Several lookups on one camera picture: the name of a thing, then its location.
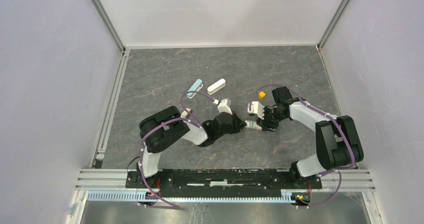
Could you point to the staple box grey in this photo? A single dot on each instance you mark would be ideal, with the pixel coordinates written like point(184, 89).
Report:
point(252, 125)

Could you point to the yellow cube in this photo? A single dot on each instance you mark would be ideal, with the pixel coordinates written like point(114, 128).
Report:
point(261, 95)

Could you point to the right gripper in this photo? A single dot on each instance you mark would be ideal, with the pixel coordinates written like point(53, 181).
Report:
point(266, 125)

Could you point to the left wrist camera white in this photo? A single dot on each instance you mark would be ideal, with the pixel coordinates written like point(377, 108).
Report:
point(224, 105)

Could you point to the light blue stapler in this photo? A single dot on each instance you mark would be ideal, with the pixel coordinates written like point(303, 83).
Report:
point(196, 87)

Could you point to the white cable tray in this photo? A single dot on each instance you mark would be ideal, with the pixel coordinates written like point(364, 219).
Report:
point(146, 197)

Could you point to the white stapler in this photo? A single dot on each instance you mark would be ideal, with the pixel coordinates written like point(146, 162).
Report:
point(216, 86)

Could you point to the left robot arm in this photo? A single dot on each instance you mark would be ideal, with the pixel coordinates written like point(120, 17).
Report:
point(164, 128)

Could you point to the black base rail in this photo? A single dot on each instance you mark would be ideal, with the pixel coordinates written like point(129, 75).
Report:
point(222, 183)

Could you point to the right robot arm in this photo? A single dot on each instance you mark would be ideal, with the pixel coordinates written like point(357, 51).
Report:
point(337, 143)

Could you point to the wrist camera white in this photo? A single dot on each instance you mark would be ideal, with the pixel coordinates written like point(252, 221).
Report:
point(224, 105)
point(256, 108)

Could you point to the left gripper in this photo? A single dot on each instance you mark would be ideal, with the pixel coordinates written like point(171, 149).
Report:
point(238, 124)

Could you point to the small beige stapler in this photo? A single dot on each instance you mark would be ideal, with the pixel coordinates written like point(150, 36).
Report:
point(186, 113)

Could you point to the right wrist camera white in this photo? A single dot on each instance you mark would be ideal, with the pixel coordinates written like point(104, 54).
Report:
point(256, 108)

